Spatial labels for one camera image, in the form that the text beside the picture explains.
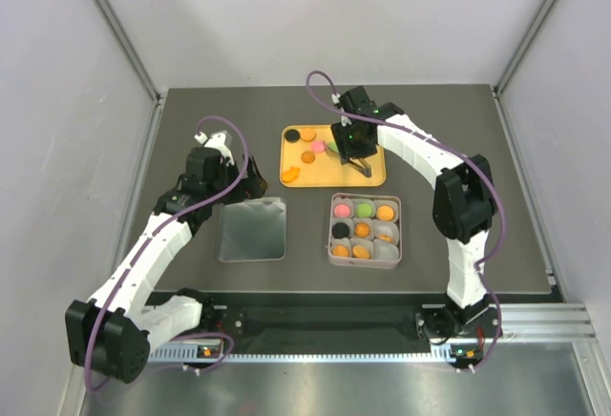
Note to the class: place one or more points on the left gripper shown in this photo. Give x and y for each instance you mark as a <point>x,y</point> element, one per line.
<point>253,186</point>

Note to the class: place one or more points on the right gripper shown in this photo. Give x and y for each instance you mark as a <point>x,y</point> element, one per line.
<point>340,131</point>

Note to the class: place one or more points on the green sandwich cookie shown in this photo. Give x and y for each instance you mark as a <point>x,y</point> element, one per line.
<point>365,210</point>
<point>332,146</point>

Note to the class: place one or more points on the silver tin lid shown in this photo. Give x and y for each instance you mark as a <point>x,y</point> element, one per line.
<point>252,231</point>

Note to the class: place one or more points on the pink sandwich cookie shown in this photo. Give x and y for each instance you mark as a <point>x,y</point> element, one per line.
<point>342,210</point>
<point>318,147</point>

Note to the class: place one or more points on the orange round cookie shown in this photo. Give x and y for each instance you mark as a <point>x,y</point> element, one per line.
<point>385,212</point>
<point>307,134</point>
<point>361,252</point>
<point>341,251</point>

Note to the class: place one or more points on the orange swirl cookie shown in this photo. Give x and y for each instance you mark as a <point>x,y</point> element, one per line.
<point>362,230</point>
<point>385,238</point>
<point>307,157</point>

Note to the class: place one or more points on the black sandwich cookie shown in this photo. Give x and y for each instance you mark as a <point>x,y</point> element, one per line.
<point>340,230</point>

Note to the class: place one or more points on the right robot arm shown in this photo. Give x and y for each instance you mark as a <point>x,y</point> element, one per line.
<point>463,202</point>

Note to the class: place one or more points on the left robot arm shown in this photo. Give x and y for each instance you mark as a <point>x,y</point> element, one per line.
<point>113,333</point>

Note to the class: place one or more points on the orange fish cookie front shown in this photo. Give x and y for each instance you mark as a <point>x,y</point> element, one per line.
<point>290,175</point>

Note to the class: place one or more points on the yellow tray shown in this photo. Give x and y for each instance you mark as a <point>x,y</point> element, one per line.
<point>325,171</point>

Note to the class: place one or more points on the black cookie at tray corner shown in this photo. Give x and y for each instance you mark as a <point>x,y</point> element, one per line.
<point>292,135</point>

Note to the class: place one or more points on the pink cookie tin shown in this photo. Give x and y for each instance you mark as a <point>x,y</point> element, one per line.
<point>384,255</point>

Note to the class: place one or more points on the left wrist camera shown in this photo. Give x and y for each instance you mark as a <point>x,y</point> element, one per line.
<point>220,141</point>

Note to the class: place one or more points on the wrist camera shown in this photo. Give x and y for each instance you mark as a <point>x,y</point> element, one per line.
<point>220,141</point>
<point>355,101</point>

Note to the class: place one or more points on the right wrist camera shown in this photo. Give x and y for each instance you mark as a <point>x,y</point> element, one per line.
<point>355,101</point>

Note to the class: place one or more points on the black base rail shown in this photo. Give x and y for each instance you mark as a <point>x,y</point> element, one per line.
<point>335,324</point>

